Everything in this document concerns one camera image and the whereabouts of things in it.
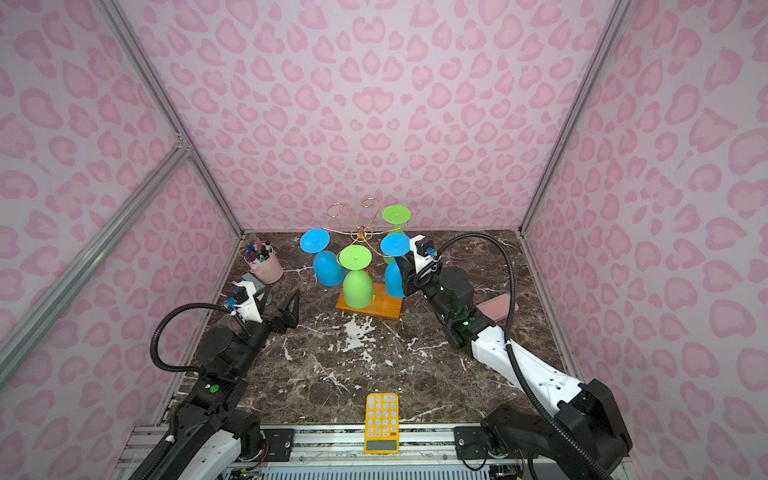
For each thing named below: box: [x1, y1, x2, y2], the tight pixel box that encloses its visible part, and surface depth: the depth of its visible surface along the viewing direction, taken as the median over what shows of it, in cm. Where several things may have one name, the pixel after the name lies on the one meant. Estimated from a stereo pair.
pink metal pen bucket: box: [243, 239, 284, 284], surface depth 102 cm
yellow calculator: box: [364, 393, 400, 455], surface depth 77 cm
